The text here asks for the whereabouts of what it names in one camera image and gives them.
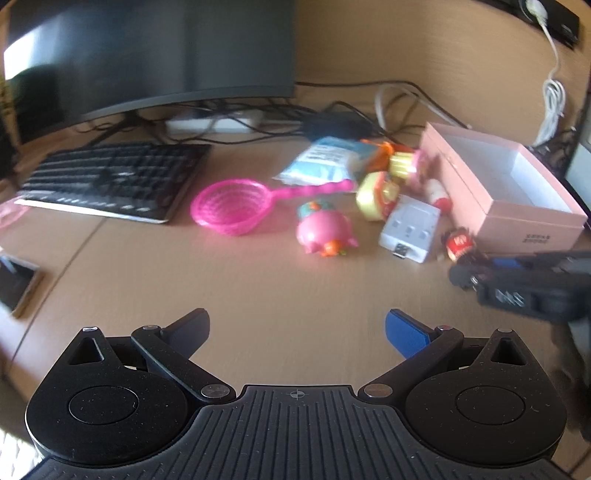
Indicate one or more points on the pink cardboard box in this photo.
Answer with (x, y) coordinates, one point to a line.
(508, 200)

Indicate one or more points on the blue white tissue packet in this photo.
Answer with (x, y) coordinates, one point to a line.
(327, 160)

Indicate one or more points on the white power strip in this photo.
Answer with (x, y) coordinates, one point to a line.
(236, 122)

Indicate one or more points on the white bottle red cap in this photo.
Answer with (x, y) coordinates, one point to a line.
(438, 196)

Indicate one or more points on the black power adapter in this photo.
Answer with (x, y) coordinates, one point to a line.
(343, 125)

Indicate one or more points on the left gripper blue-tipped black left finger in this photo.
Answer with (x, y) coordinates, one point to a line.
(167, 352)

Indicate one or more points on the black keyboard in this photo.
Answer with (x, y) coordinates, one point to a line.
(139, 181)

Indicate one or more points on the small red figure keychain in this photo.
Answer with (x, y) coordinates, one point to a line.
(460, 247)

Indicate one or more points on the yellow red toy camera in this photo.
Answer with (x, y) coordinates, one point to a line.
(377, 196)

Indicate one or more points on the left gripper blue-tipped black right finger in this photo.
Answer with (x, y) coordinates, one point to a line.
(426, 352)

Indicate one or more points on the white USB charger block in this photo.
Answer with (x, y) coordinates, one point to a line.
(410, 229)

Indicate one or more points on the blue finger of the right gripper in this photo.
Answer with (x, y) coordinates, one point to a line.
(559, 261)

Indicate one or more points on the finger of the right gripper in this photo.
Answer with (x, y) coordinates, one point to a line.
(471, 275)

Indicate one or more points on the pink pig toy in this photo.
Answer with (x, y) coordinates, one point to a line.
(324, 230)

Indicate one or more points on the pink plastic basket scoop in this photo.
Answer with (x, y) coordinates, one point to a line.
(235, 207)

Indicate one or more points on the black curved monitor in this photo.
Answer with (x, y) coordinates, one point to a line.
(80, 60)

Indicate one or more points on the pink yellow round toy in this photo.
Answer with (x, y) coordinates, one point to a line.
(411, 167)

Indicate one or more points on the smartphone on desk edge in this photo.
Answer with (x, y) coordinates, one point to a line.
(18, 282)

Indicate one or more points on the orange toy cup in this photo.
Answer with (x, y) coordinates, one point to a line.
(380, 158)

